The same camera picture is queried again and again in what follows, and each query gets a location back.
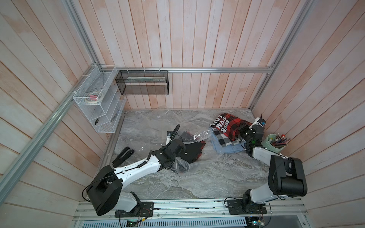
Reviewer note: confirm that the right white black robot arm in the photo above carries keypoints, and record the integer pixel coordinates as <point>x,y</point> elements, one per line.
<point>286,178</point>

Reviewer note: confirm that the red black plaid shirt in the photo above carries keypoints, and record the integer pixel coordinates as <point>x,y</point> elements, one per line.
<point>229,125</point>

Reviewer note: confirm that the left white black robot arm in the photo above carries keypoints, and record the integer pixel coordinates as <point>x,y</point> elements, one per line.
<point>106,193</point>

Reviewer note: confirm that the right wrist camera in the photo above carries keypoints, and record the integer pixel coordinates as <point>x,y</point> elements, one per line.
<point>259,121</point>

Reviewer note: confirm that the aluminium front rail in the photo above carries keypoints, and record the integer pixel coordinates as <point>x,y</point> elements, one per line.
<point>194,208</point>

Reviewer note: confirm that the light blue shirt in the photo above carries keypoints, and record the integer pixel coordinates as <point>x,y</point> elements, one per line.
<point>225,150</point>

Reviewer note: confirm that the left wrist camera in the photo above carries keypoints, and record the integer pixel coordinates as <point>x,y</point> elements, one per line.
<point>168,136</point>

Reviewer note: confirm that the white wire shelf rack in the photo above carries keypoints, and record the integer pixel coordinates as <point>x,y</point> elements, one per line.
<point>104,116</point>

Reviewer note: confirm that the dark folded shirt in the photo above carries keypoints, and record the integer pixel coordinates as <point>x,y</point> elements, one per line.
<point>193,148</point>

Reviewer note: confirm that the black white plaid shirt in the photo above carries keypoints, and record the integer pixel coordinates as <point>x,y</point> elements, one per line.
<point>224,141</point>

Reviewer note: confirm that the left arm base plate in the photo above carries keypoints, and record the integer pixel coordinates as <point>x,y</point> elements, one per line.
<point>143,209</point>

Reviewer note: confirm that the aluminium wall frame rail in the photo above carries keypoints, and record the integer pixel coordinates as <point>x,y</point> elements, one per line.
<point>216,53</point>

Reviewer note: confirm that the clear plastic vacuum bag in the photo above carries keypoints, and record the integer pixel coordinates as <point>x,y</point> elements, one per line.
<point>199,130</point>

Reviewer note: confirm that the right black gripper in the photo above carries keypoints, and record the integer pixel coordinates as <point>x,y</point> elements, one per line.
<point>243,128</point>

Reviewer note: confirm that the pens in cup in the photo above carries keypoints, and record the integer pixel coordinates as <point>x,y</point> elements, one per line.
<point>280,141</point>

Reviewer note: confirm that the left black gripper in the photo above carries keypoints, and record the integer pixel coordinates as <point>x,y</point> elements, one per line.
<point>163,148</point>

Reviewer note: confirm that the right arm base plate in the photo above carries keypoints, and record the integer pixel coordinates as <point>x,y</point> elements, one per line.
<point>244,207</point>

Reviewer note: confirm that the green pen holder cup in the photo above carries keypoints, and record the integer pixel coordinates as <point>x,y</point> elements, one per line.
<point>268,144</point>

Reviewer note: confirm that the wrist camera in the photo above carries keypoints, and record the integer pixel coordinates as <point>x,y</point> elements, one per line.
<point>259,121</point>
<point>168,136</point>

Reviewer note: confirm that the tape roll on shelf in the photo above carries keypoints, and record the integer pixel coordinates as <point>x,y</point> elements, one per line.
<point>94,97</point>

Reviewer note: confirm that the black flat clip tool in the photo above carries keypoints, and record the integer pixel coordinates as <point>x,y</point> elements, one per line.
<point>122,157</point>

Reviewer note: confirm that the black mesh wall basket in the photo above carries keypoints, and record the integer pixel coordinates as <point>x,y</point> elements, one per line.
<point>143,82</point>

